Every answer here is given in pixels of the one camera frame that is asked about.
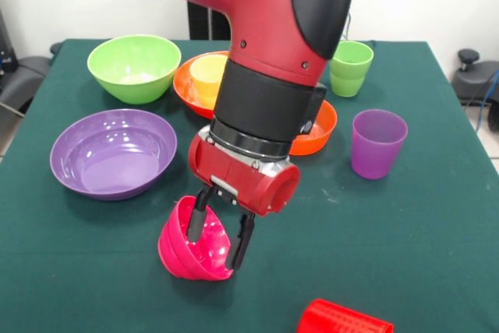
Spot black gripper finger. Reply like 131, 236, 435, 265
227, 211, 257, 271
186, 186, 215, 243

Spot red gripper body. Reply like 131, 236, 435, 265
187, 133, 301, 218

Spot pink bowl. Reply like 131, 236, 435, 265
157, 195, 234, 282

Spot small orange bowl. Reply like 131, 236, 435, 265
288, 99, 338, 157

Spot yellow cup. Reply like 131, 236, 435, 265
189, 54, 229, 110

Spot red cup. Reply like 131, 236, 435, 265
296, 298, 394, 333

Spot large purple bowl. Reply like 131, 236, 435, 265
49, 108, 179, 202

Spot large orange-red bowl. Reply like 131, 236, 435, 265
172, 51, 231, 120

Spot purple cup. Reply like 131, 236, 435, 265
351, 108, 409, 181

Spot dark green tablecloth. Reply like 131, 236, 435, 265
0, 38, 499, 333

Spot green cup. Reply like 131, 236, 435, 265
329, 41, 375, 98

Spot large green bowl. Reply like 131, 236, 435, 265
87, 34, 182, 106

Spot black pedestal leg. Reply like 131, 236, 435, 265
451, 48, 499, 107
0, 41, 63, 115

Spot blue cable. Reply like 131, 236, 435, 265
476, 70, 499, 131

